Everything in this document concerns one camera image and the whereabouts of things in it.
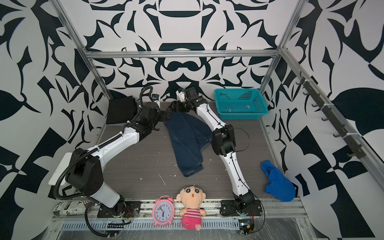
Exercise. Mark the grey wall hook rail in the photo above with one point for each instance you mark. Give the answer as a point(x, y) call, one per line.
point(330, 112)

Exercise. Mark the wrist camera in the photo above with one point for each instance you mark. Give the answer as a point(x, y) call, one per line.
point(181, 95)
point(155, 99)

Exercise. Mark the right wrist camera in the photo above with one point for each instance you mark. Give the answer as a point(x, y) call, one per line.
point(181, 95)

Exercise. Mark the pink alarm clock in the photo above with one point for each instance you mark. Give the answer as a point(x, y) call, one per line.
point(163, 211)

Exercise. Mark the folded newspaper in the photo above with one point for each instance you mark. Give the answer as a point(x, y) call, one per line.
point(70, 208)

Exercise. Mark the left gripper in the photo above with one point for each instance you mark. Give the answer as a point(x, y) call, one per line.
point(163, 118)

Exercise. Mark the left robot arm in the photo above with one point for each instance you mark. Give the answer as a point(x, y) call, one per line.
point(85, 169)

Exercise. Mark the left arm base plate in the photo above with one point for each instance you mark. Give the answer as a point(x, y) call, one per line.
point(128, 209)

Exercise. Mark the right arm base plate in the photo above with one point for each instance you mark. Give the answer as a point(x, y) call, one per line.
point(229, 208)

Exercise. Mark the black garment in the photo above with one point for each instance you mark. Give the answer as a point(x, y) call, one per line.
point(120, 111)

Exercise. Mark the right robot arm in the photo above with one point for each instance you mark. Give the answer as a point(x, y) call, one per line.
point(223, 144)

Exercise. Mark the small circuit board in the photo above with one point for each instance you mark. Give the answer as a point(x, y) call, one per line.
point(246, 226)

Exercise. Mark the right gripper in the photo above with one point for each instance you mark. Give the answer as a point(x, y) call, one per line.
point(179, 104)

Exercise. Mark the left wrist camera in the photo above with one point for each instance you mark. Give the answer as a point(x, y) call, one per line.
point(155, 99)

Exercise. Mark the plush doll pink shirt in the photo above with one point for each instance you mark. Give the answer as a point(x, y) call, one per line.
point(192, 197)

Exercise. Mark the teal plastic basket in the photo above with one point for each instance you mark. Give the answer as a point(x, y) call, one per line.
point(240, 104)

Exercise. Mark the denim garment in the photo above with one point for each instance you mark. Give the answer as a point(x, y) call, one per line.
point(189, 137)

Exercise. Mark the blue cloth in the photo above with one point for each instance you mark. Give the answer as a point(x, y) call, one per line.
point(279, 186)

